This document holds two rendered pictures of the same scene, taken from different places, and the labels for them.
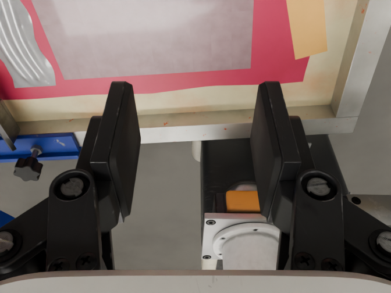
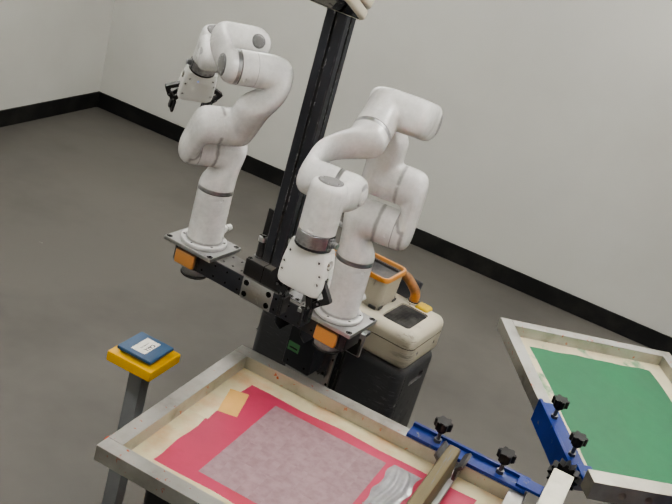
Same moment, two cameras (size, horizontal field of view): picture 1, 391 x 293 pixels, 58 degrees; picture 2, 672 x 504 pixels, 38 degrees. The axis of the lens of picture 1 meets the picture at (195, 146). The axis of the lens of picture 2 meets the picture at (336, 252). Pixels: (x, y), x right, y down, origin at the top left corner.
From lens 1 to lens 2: 1.85 m
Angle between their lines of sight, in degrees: 28
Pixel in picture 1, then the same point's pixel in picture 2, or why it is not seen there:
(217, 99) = (305, 405)
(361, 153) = not seen: hidden behind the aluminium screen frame
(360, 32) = (214, 379)
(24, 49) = (391, 481)
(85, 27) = (347, 468)
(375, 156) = (192, 367)
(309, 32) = (234, 399)
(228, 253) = (349, 311)
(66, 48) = (368, 469)
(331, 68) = (233, 381)
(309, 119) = (261, 363)
